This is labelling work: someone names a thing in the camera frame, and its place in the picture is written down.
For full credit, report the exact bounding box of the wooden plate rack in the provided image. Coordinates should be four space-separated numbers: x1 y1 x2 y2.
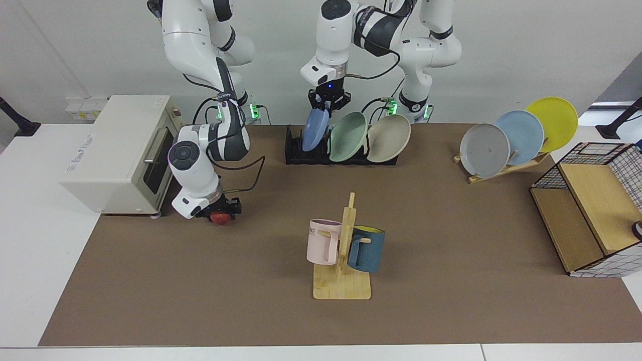
454 150 551 185

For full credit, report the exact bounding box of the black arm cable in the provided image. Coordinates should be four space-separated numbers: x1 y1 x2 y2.
182 73 266 195
346 38 402 81

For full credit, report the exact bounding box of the pale toaster oven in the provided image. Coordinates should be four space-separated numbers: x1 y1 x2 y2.
59 95 185 217

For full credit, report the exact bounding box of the yellow plate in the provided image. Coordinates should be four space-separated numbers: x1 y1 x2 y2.
526 97 579 153

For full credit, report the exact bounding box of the wooden cup stand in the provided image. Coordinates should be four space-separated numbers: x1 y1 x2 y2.
313 193 372 300

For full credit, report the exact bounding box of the green plate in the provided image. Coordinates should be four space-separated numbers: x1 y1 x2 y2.
329 111 368 162

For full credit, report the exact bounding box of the beige plate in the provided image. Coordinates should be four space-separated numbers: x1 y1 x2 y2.
366 114 412 163

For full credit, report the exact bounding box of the black stand base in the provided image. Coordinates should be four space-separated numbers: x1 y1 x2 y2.
595 97 642 140
0 97 42 137

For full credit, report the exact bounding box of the brown table cloth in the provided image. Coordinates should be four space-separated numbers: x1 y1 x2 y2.
39 123 642 347

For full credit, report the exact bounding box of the light blue plate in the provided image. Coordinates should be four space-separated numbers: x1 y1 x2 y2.
494 110 545 166

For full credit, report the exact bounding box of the grey plate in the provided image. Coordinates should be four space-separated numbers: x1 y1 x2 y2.
459 123 511 178

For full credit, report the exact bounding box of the wire basket with wooden floor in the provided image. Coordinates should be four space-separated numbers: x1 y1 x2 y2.
530 142 642 278

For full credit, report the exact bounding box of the dark teal cup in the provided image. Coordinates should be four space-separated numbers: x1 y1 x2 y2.
347 226 386 274

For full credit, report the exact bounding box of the pink cup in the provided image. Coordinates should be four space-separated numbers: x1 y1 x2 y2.
306 219 343 265

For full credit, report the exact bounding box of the black dish rack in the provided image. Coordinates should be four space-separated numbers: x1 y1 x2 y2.
285 125 399 166

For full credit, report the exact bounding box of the white socket box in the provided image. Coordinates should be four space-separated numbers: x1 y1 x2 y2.
65 97 110 121

